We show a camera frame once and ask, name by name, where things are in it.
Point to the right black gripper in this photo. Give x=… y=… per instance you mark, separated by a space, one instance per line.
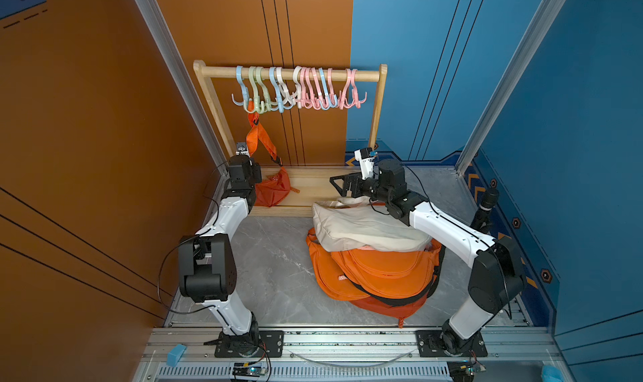
x=350 y=179

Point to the bright orange sling bag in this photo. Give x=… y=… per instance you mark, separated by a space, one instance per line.
x=329 y=276
x=392 y=271

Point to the dark orange sling bag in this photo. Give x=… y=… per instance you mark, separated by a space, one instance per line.
x=400 y=313

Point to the green plastic hook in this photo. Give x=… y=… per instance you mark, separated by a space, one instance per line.
x=261 y=98

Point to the black microphone stand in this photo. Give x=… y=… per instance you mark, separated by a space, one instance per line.
x=482 y=219

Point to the teal cloth corner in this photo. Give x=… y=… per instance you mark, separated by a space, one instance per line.
x=550 y=373

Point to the pink plastic hook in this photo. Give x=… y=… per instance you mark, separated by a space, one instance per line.
x=349 y=96

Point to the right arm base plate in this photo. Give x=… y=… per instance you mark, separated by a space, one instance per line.
x=438 y=343

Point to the blue plastic hook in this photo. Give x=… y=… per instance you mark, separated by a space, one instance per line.
x=244 y=102

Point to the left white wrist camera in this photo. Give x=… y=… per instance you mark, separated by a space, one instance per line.
x=242 y=149

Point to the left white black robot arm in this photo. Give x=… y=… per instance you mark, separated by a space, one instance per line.
x=206 y=266

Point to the blue foam block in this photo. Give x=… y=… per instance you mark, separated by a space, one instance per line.
x=175 y=355

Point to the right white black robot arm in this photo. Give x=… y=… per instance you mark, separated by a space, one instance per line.
x=497 y=273

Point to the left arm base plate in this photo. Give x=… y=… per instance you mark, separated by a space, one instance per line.
x=250 y=345

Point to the beige sling bag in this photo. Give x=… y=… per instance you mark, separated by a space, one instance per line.
x=352 y=223

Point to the aluminium rail frame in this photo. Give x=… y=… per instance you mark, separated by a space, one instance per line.
x=355 y=354

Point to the green circuit board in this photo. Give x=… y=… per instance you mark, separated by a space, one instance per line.
x=249 y=371

